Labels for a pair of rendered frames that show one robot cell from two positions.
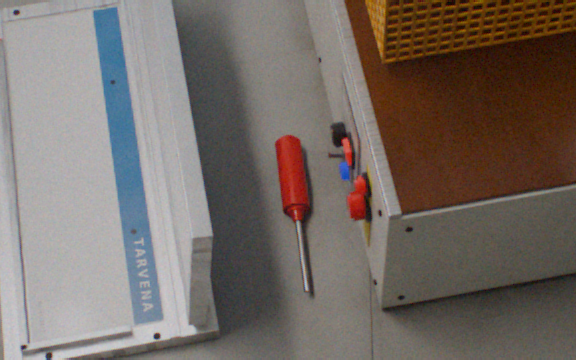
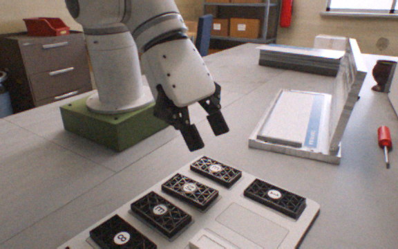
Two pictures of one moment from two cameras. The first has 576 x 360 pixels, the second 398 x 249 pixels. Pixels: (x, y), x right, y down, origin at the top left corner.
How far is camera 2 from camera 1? 0.77 m
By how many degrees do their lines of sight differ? 41
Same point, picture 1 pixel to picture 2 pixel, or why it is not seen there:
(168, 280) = (322, 140)
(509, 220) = not seen: outside the picture
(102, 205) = (302, 122)
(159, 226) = (323, 129)
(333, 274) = not seen: outside the picture
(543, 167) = not seen: outside the picture
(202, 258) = (356, 90)
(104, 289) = (294, 135)
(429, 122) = not seen: outside the picture
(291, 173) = (385, 133)
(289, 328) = (374, 172)
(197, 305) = (339, 130)
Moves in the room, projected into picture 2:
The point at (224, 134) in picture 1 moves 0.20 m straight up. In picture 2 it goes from (354, 126) to (372, 56)
